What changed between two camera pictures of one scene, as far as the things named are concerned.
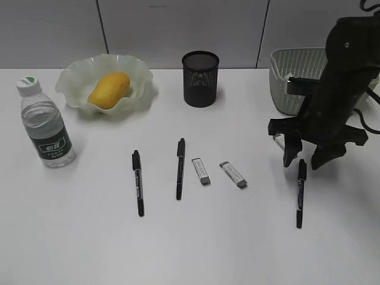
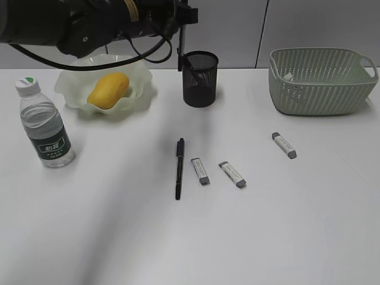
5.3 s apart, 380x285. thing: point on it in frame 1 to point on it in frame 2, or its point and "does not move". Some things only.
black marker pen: [181, 150] does not move
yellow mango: [108, 89] does not move
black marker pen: [302, 177] to [189, 71]
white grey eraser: [203, 176] does not move
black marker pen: [136, 160] to [181, 50]
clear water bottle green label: [46, 123] does not move
